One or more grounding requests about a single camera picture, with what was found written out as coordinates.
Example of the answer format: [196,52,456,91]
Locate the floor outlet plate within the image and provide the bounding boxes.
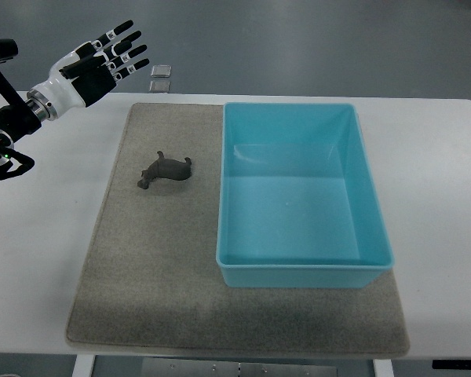
[151,64,172,78]
[149,80,170,93]

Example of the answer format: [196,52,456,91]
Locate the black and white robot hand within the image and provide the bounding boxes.
[35,20,149,117]

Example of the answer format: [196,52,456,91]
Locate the white left table leg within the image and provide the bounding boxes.
[71,354,96,377]

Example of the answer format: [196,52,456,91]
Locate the white table leg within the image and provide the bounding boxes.
[373,359,395,377]
[71,354,96,377]

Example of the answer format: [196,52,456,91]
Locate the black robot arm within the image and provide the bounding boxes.
[0,39,58,181]

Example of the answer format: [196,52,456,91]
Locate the white right table leg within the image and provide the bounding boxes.
[373,359,395,377]

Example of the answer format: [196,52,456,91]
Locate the metal table base plate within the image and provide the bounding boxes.
[141,358,338,377]

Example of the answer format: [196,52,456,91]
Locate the blue plastic box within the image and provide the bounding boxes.
[216,102,394,288]

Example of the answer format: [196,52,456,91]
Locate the lower floor outlet plate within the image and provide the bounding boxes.
[149,80,170,93]

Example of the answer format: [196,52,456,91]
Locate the grey felt mat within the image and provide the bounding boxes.
[66,104,410,358]

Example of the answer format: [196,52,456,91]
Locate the black table control panel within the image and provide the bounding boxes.
[432,359,471,371]

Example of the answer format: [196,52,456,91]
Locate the brown toy hippo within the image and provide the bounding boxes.
[137,151,192,189]

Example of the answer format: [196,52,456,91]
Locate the upper floor outlet plate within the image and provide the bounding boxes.
[151,64,172,78]

